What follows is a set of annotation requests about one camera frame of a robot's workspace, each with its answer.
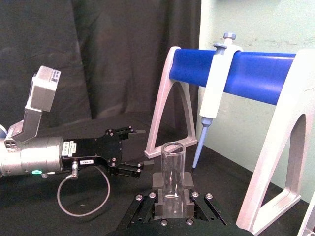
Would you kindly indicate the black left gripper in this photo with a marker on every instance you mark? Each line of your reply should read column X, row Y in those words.
column 98, row 152

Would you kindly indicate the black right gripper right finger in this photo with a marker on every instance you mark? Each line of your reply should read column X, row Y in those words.
column 189, row 181

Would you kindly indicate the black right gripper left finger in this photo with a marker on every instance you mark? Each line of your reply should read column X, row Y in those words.
column 147, row 204

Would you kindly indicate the clear glass tube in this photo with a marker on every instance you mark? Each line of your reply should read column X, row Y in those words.
column 173, row 172

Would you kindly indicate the black backdrop curtain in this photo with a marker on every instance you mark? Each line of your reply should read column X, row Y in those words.
column 98, row 61

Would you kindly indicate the white and blue pipette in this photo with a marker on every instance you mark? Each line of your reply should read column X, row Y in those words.
column 216, row 83

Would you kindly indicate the white stand with blue bar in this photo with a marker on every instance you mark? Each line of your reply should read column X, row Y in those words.
column 256, row 73

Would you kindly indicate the white plastic frame piece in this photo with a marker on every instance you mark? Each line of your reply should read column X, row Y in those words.
column 307, row 218

